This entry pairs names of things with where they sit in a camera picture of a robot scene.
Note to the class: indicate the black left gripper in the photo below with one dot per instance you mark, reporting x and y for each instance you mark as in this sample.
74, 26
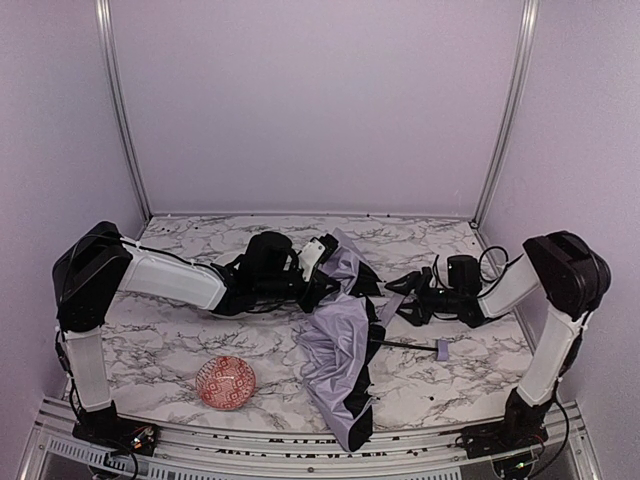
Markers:
310, 291

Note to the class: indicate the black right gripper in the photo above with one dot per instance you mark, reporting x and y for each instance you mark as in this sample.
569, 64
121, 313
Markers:
425, 296

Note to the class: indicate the lilac folding umbrella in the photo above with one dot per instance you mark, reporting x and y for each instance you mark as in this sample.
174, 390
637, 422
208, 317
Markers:
341, 337

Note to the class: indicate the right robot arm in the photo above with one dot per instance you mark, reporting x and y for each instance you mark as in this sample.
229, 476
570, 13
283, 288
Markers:
573, 279

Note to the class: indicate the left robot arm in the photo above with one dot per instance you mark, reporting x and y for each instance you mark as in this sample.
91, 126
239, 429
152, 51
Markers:
86, 279

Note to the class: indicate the red patterned bowl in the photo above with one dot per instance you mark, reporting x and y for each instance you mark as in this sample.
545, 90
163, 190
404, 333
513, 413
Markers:
225, 383

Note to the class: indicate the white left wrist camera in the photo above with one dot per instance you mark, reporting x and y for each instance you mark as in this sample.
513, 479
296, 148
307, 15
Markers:
315, 252

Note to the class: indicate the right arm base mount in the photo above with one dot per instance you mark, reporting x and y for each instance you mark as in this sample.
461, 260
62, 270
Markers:
495, 438

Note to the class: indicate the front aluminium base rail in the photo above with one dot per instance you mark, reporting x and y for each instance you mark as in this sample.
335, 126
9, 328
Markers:
192, 452

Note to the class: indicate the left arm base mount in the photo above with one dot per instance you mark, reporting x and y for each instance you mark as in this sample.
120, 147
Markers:
135, 436

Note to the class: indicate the right aluminium frame post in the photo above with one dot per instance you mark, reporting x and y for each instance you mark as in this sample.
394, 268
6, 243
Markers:
515, 91

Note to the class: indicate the aluminium frame post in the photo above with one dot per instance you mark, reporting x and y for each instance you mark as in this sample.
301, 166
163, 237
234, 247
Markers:
109, 50
515, 91

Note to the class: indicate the left aluminium frame post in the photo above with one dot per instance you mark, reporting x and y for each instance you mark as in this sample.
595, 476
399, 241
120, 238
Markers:
109, 50

